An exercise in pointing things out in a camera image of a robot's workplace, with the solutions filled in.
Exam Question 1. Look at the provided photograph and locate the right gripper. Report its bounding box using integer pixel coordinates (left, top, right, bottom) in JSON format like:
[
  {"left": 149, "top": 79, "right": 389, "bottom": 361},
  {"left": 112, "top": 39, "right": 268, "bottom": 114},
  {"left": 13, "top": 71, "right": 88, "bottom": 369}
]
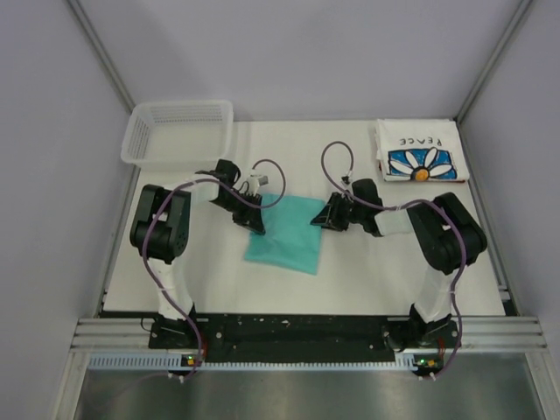
[{"left": 311, "top": 192, "right": 366, "bottom": 231}]

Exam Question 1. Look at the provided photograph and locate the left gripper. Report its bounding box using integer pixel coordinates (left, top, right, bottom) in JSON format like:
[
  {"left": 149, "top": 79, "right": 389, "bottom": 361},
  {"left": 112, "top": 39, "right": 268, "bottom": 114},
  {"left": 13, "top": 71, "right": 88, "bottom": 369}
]
[{"left": 211, "top": 190, "right": 264, "bottom": 235}]

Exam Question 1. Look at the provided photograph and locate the teal t-shirt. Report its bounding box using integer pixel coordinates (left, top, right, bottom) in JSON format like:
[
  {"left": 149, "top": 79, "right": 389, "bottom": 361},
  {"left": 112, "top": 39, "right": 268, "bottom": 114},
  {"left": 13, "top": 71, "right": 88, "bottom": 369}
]
[{"left": 244, "top": 193, "right": 326, "bottom": 275}]

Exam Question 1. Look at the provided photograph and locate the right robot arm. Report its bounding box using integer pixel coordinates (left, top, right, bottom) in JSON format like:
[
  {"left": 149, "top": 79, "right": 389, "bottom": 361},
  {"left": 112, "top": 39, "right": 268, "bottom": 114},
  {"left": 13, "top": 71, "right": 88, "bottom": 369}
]
[{"left": 311, "top": 178, "right": 487, "bottom": 351}]

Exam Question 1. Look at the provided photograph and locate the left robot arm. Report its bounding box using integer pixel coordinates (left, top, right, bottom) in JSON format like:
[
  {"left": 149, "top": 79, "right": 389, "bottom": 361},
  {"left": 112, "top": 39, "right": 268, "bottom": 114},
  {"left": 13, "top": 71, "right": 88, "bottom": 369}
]
[{"left": 129, "top": 159, "right": 269, "bottom": 347}]

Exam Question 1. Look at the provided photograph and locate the white flower print t-shirt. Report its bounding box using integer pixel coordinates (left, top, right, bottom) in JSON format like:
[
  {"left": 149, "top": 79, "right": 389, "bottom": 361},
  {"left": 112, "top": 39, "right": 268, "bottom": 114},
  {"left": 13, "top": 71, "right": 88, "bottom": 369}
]
[{"left": 373, "top": 119, "right": 470, "bottom": 182}]

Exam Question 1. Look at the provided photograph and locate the white plastic basket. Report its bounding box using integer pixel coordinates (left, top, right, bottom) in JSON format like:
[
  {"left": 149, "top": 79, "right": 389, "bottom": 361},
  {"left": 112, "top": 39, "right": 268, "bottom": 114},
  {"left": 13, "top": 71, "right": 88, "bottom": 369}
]
[{"left": 120, "top": 100, "right": 234, "bottom": 172}]

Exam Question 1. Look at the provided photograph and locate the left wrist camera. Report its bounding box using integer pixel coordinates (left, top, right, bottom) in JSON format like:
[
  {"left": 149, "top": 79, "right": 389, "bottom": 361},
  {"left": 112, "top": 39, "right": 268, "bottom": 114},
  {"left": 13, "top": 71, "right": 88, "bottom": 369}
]
[{"left": 243, "top": 174, "right": 269, "bottom": 194}]

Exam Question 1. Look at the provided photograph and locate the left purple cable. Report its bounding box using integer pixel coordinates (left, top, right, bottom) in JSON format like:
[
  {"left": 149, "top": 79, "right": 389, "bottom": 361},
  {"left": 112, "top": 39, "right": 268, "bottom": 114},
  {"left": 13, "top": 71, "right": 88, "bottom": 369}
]
[{"left": 140, "top": 158, "right": 287, "bottom": 386}]

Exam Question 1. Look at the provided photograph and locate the purple cable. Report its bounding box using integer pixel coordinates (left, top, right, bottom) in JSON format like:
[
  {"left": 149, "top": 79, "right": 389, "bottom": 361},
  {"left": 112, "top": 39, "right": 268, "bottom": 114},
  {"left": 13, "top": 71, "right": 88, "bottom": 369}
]
[
  {"left": 320, "top": 140, "right": 465, "bottom": 381},
  {"left": 140, "top": 158, "right": 287, "bottom": 386}
]

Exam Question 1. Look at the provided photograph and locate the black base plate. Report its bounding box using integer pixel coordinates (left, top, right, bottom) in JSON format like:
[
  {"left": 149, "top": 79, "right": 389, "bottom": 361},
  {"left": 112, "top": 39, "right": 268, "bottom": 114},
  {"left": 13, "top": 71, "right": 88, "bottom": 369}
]
[{"left": 149, "top": 313, "right": 459, "bottom": 363}]

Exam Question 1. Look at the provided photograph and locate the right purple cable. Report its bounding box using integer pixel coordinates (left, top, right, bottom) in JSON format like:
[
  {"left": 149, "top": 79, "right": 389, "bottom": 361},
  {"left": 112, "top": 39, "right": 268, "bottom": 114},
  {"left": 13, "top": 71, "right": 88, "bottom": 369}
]
[{"left": 320, "top": 140, "right": 465, "bottom": 381}]

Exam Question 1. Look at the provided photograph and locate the white slotted cable duct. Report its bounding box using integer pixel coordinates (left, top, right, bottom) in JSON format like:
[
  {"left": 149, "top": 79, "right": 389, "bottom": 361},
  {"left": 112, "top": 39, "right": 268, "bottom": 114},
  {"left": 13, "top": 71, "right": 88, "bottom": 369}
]
[{"left": 87, "top": 353, "right": 436, "bottom": 373}]

